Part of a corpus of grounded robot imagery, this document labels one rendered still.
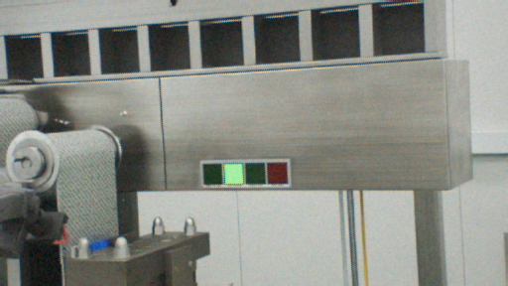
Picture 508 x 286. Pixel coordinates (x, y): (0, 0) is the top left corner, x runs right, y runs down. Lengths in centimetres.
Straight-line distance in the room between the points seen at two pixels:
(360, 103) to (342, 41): 18
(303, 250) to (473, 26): 141
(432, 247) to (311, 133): 41
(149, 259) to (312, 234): 270
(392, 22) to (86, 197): 85
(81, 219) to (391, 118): 78
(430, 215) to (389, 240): 234
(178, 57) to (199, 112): 19
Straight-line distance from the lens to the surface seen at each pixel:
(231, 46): 241
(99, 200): 234
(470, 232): 457
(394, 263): 469
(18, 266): 225
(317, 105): 223
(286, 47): 234
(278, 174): 227
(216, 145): 235
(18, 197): 196
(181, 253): 225
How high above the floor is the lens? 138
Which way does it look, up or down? 3 degrees down
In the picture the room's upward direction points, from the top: 3 degrees counter-clockwise
